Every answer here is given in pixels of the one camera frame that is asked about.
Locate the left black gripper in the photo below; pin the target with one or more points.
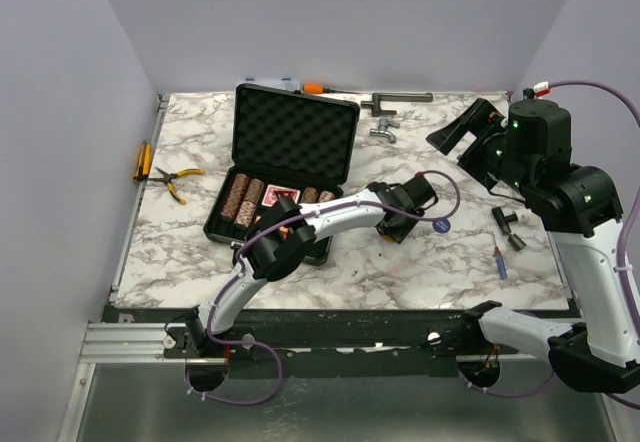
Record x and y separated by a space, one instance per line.
397 232

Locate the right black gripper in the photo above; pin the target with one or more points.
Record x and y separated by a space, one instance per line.
480 116

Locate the blue small blind button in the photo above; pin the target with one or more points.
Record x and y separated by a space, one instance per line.
441 225

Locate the black foam-lined carrying case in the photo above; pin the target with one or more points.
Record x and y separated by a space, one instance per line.
285 139

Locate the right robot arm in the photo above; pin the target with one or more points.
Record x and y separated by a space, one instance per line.
580 209

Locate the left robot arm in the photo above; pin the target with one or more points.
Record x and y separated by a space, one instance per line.
277 244

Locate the silver metal clamp lever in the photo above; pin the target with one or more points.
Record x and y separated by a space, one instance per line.
384 129

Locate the blue marker pen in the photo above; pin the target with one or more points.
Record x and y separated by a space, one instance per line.
500 264

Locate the red playing card deck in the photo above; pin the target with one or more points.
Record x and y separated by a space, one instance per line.
273 193

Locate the middle poker chip stack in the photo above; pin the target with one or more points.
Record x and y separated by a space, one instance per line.
254 191

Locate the front poker chip stack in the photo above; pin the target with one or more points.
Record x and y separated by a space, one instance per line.
245 215

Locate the tall poker chip stack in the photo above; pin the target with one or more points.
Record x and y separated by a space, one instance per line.
235 197

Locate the clear plastic organizer box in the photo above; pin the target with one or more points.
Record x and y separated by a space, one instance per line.
286 83

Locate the yellow black utility knife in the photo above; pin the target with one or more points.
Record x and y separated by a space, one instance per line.
143 164

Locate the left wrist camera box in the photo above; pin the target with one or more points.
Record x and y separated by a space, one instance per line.
416 193

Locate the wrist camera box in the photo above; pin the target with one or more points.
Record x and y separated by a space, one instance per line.
539 127
416 193

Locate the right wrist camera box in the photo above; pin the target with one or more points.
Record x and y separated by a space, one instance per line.
539 127

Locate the grey metal t-handle bar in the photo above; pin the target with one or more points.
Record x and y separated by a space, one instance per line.
374 104

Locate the black metal base rail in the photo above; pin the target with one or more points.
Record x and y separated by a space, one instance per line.
263 343

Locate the orange handled screwdriver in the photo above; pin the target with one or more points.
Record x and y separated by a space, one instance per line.
319 89

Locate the yellow handled pliers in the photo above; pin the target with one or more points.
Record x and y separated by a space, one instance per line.
168 178

